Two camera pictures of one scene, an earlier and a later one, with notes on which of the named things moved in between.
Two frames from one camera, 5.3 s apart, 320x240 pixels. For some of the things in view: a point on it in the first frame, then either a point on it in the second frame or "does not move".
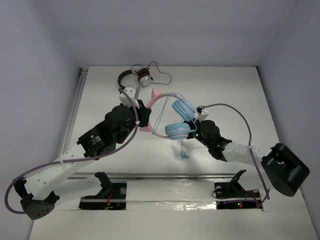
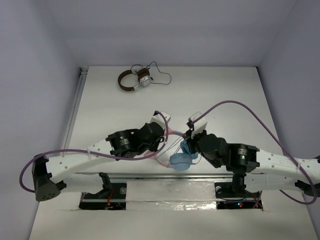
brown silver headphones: [143, 76] does not move
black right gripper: [194, 120] → [187, 134]
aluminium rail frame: [80, 81] does not move
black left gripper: [143, 114] → [157, 132]
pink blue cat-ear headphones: [184, 108] → [177, 161]
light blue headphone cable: [162, 111] → [193, 164]
